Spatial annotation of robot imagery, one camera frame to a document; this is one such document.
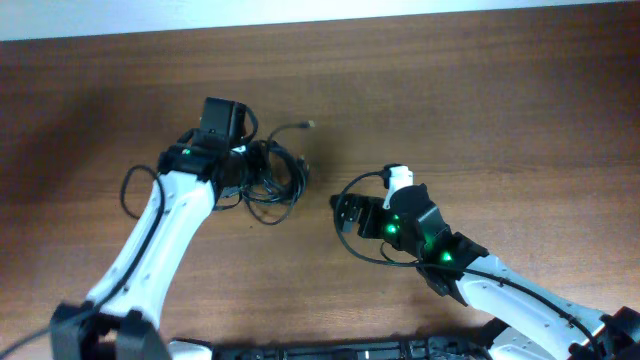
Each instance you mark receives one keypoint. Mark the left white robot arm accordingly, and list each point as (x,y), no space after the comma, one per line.
(121,314)

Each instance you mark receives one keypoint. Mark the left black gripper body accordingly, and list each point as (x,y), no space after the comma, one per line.
(255,162)

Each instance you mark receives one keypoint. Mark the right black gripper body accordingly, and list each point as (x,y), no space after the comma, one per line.
(379,224)

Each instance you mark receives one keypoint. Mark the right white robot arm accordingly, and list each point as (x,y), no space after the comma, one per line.
(528,321)

